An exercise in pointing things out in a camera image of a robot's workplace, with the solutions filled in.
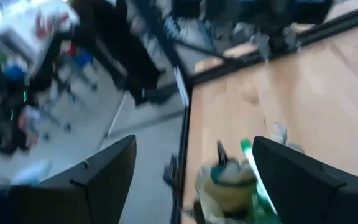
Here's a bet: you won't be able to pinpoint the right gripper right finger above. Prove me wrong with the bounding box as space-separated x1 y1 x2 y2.
252 136 358 224

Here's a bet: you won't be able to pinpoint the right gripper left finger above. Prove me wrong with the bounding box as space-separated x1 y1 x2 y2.
0 134 137 224

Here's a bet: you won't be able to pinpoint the green plastic spray bottle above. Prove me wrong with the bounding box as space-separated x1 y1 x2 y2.
240 138 283 224

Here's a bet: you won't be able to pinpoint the tan and green gardening bag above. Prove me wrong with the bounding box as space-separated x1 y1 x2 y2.
193 157 259 224

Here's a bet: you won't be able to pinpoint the green-handled garden snips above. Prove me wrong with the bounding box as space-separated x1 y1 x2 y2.
216 139 229 166

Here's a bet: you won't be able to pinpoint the blue rolling chair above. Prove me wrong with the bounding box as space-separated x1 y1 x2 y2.
63 46 99 93

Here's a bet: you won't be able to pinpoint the black draped cloth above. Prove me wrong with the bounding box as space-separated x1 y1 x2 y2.
71 0 167 105

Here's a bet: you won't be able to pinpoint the white cluttered desk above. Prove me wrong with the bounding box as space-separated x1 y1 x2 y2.
0 0 80 63

